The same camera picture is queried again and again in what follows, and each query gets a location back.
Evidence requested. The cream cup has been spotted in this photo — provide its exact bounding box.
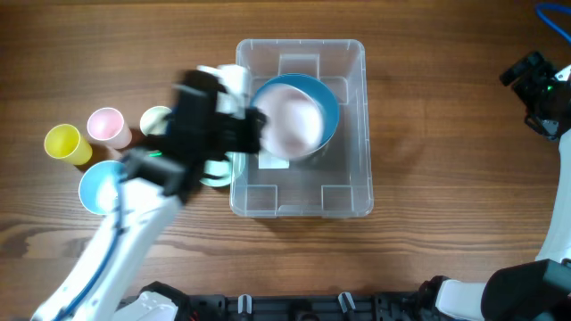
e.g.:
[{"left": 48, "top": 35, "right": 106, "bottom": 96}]
[{"left": 139, "top": 106, "right": 172, "bottom": 136}]

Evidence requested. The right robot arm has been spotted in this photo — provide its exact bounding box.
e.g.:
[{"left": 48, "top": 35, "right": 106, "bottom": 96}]
[{"left": 418, "top": 51, "right": 570, "bottom": 320}]

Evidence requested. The yellow cup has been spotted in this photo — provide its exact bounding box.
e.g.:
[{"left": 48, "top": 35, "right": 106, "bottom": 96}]
[{"left": 44, "top": 124, "right": 93, "bottom": 166}]

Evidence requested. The left blue cable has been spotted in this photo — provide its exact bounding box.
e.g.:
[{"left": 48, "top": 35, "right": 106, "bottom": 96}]
[{"left": 51, "top": 177, "right": 128, "bottom": 321}]

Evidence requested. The large pink bowl cup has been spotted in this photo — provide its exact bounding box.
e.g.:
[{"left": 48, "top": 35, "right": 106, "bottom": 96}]
[{"left": 253, "top": 84, "right": 325, "bottom": 160}]

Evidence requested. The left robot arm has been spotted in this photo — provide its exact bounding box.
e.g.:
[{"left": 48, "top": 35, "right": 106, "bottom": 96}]
[{"left": 32, "top": 64, "right": 266, "bottom": 320}]

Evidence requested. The dark blue bowl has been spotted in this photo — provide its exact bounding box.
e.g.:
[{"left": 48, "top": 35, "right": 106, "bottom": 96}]
[{"left": 251, "top": 73, "right": 340, "bottom": 152}]

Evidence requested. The light blue small bowl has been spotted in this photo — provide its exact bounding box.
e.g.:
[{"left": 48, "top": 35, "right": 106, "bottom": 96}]
[{"left": 79, "top": 160, "right": 123, "bottom": 216}]

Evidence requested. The mint green bowl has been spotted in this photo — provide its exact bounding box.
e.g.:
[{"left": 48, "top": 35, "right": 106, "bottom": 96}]
[{"left": 200, "top": 152, "right": 245, "bottom": 188}]

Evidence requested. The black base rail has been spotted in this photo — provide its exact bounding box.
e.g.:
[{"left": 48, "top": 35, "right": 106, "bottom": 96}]
[{"left": 120, "top": 292, "right": 447, "bottom": 321}]

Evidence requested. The clear plastic storage bin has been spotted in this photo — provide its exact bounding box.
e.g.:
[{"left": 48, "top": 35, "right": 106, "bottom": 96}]
[{"left": 230, "top": 39, "right": 374, "bottom": 218}]

